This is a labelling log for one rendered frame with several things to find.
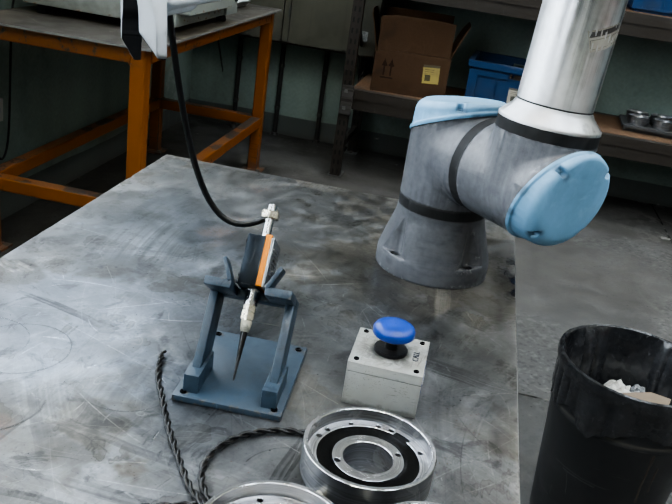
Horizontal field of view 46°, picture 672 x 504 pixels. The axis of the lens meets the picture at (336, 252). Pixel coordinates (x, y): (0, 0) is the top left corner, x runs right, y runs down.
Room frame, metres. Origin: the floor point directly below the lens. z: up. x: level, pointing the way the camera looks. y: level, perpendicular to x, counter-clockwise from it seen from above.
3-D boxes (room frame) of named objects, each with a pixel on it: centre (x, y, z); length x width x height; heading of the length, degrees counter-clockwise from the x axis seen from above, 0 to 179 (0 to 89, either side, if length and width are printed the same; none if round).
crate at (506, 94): (4.06, -0.79, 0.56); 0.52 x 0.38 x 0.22; 79
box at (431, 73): (4.11, -0.25, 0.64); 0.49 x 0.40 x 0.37; 87
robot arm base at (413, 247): (1.00, -0.13, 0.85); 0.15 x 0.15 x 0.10
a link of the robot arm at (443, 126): (1.00, -0.13, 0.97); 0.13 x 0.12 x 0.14; 36
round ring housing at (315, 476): (0.52, -0.05, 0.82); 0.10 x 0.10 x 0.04
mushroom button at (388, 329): (0.67, -0.06, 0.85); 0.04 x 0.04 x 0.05
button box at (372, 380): (0.67, -0.07, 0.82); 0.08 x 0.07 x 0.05; 172
